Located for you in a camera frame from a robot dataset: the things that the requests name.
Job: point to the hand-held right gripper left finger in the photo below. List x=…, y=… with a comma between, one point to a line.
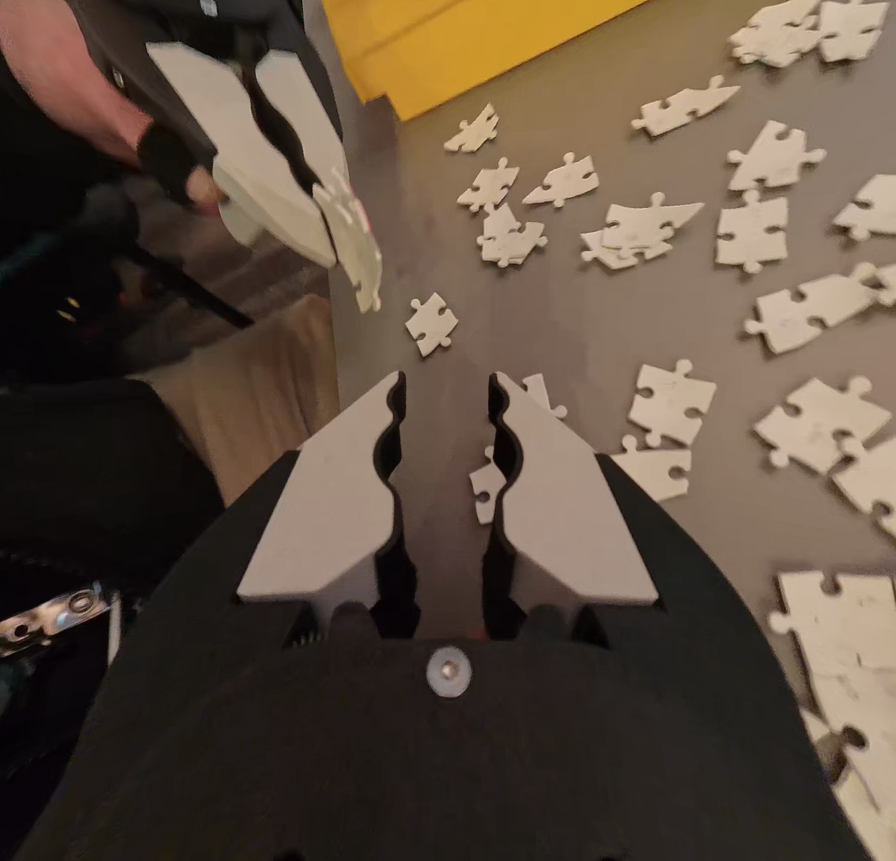
x=315, y=525

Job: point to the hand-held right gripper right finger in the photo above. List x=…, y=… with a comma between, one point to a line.
x=574, y=525

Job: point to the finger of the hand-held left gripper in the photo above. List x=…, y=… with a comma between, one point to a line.
x=301, y=112
x=231, y=147

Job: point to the small joined puzzle strip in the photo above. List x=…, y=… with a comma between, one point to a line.
x=350, y=245

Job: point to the white puzzle pieces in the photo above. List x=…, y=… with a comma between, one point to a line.
x=672, y=403

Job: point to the person's left hand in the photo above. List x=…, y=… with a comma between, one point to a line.
x=70, y=70

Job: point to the person's beige trousers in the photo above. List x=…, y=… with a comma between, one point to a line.
x=266, y=399

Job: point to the black chair leg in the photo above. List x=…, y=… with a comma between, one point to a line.
x=196, y=291

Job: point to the yellow box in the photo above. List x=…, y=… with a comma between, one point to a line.
x=455, y=21

